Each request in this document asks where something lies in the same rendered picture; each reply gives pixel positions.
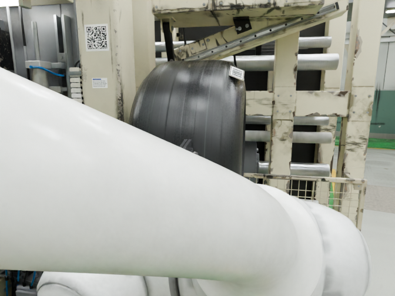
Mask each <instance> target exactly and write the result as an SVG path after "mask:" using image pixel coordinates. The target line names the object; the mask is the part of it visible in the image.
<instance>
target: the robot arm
mask: <svg viewBox="0 0 395 296"><path fill-rule="evenodd" d="M0 270H23V271H43V274H42V276H41V278H40V280H39V282H38V285H37V289H36V291H37V295H38V296H364V295H365V293H366V292H367V290H368V289H369V286H370V283H371V274H372V264H371V255H370V251H369V248H368V246H367V243H366V241H365V239H364V237H363V235H362V233H361V232H360V231H359V230H358V229H357V228H356V226H355V225H354V224H353V222H352V221H351V220H350V219H349V218H347V217H346V216H344V215H343V214H341V213H339V212H338V211H336V210H333V209H331V208H329V207H326V206H323V205H321V204H318V203H314V202H311V201H303V200H301V199H298V198H297V197H294V196H290V195H288V194H287V193H285V192H283V191H281V190H279V189H277V188H274V187H271V186H267V185H264V184H255V183H253V182H252V181H250V180H248V179H246V178H244V177H242V176H241V175H239V174H237V173H235V172H233V171H231V170H228V169H226V168H224V167H222V166H220V165H218V164H216V163H214V162H212V161H210V160H208V159H205V158H203V157H200V156H198V152H193V148H192V139H185V140H184V141H183V143H182V144H181V145H180V146H179V147H178V146H176V145H174V144H171V143H169V142H167V141H165V140H163V139H160V138H158V137H156V136H154V135H152V134H149V133H147V132H144V131H143V130H140V129H138V128H136V127H133V126H131V125H129V124H127V123H124V122H122V121H120V120H118V119H115V118H113V117H111V116H108V115H106V114H104V113H102V112H100V111H97V110H95V109H93V108H91V107H89V106H86V105H84V104H82V103H79V102H77V101H75V100H73V99H70V98H68V97H66V96H64V95H62V94H59V93H57V92H54V91H53V90H50V89H48V88H46V87H43V86H41V85H39V84H37V83H35V82H32V81H30V80H27V79H25V78H23V77H21V76H19V75H16V74H14V73H12V72H10V71H8V70H5V69H3V68H0Z"/></svg>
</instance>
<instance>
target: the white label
mask: <svg viewBox="0 0 395 296"><path fill-rule="evenodd" d="M244 73H245V71H244V70H241V69H238V68H236V67H234V66H230V72H229V76H232V77H234V78H236V79H240V80H242V81H243V80H244Z"/></svg>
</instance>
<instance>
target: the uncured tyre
mask: <svg viewBox="0 0 395 296"><path fill-rule="evenodd" d="M230 66H234V67H236V66H235V65H234V64H233V63H232V62H228V61H225V60H174V61H168V62H165V63H161V64H159V65H157V66H156V67H155V68H154V69H153V70H152V71H151V72H150V74H148V75H147V77H146V78H145V79H144V80H143V82H142V83H141V84H140V86H139V88H138V91H137V92H136V95H135V98H134V101H133V104H132V108H131V111H130V117H129V125H131V126H133V127H136V128H138V129H140V130H143V131H144V132H147V133H149V134H152V135H154V136H156V137H158V138H160V139H163V140H165V141H167V142H169V143H171V144H174V145H176V146H178V147H179V146H180V145H181V144H182V143H183V141H184V140H185V139H192V148H193V152H198V156H200V157H203V158H205V159H208V160H210V161H212V162H214V163H216V164H218V165H220V166H222V167H224V168H226V169H228V170H231V171H233V172H235V173H237V174H239V175H241V176H242V177H243V175H244V160H245V127H246V87H245V80H243V81H242V80H240V79H236V78H234V77H232V76H229V72H230ZM236 68H237V67H236Z"/></svg>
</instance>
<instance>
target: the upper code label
mask: <svg viewBox="0 0 395 296"><path fill-rule="evenodd" d="M84 27H85V43H86V51H87V52H88V51H109V36H108V24H107V23H105V24H92V25H84Z"/></svg>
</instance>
